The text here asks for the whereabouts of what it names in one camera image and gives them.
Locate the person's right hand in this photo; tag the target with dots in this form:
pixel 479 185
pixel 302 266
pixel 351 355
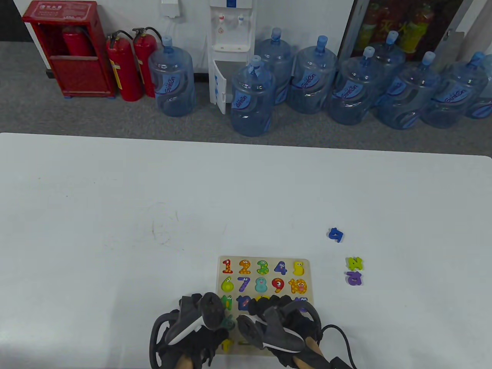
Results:
pixel 265 303

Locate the person's left hand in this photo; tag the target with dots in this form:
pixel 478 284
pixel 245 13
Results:
pixel 207 344

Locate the yellow cross math block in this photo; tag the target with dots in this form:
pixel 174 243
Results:
pixel 226 344

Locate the wooden math block puzzle board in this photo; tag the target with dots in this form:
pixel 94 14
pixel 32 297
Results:
pixel 235 275

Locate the purple math block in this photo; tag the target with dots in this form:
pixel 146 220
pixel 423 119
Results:
pixel 354 278

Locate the green math block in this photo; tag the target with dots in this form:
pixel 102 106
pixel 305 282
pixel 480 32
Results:
pixel 354 263

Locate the small blue math block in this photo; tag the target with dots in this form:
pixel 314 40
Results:
pixel 335 234

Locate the person's right forearm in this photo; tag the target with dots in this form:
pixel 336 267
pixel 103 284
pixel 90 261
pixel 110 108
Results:
pixel 309 351

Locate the person's left forearm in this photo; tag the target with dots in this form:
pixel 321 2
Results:
pixel 183 362

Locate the grey hand controller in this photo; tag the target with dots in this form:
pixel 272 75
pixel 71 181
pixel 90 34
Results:
pixel 276 334
pixel 211 309

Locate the black wrist module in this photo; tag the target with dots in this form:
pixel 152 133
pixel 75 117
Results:
pixel 337 363

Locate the row of blue water jugs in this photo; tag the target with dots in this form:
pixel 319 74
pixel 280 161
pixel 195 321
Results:
pixel 313 80

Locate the red fire extinguisher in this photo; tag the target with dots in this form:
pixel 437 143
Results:
pixel 77 42
pixel 143 57
pixel 125 73

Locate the white water dispenser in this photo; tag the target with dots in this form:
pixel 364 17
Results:
pixel 230 23

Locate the red fire extinguisher cabinet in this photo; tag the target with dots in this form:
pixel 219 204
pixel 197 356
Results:
pixel 77 73

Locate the white wall box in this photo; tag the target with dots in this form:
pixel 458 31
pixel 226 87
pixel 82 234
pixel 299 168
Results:
pixel 170 7

